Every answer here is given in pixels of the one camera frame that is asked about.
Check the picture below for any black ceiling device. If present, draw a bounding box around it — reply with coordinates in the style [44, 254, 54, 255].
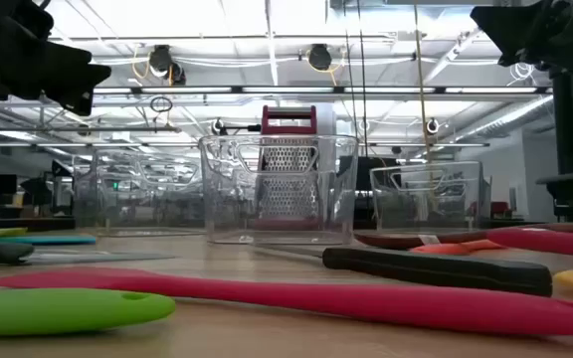
[147, 44, 187, 87]
[306, 43, 334, 72]

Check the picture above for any hanging black cable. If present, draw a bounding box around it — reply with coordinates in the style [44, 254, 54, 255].
[355, 0, 369, 145]
[341, 0, 357, 140]

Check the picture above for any black background monitor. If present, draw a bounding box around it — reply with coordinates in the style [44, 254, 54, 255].
[355, 156, 397, 193]

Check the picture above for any dark red silicone utensil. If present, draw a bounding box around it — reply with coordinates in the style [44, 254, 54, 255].
[353, 230, 489, 252]

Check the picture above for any long red silicone spatula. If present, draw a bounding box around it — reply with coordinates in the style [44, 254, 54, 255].
[0, 266, 573, 337]

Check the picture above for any metal box grater red handle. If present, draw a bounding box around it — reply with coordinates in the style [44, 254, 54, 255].
[258, 104, 320, 233]

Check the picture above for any long ceiling light bar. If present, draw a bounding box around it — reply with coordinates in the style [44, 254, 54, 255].
[92, 86, 552, 96]

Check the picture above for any orange silicone spatula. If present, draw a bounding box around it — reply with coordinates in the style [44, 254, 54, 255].
[409, 239, 506, 257]

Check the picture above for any teal silicone spatula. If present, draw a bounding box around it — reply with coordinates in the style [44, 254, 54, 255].
[0, 235, 97, 247]

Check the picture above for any black monitor post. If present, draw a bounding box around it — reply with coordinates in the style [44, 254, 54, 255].
[551, 67, 573, 174]

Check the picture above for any green silicone spatula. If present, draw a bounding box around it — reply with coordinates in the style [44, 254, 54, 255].
[0, 287, 177, 338]

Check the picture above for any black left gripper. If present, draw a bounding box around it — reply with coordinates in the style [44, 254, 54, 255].
[0, 0, 112, 116]

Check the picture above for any clear plastic bin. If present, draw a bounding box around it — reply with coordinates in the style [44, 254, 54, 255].
[71, 147, 207, 238]
[197, 133, 360, 246]
[368, 159, 492, 235]

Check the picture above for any red silicone spoon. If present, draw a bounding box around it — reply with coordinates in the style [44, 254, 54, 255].
[484, 227, 573, 261]

